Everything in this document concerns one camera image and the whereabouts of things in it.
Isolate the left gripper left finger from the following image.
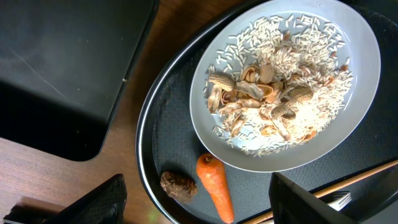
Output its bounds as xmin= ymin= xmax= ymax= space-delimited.
xmin=2 ymin=174 xmax=127 ymax=224

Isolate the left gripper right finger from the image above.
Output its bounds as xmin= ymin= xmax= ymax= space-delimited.
xmin=269 ymin=172 xmax=356 ymax=224

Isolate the wooden chopstick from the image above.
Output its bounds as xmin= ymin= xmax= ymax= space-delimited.
xmin=244 ymin=160 xmax=397 ymax=224

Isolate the white plastic fork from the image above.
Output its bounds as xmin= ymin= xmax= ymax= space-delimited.
xmin=328 ymin=192 xmax=352 ymax=212

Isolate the round black serving tray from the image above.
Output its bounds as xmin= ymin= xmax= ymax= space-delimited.
xmin=136 ymin=1 xmax=397 ymax=223

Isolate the brown food lump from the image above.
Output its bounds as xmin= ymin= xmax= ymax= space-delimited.
xmin=160 ymin=171 xmax=198 ymax=203

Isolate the orange carrot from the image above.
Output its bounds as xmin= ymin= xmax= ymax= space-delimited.
xmin=196 ymin=153 xmax=234 ymax=223

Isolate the grey plate with rice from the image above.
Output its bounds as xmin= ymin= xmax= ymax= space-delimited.
xmin=190 ymin=1 xmax=381 ymax=172

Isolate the black rectangular tray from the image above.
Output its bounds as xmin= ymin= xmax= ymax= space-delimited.
xmin=1 ymin=0 xmax=159 ymax=161

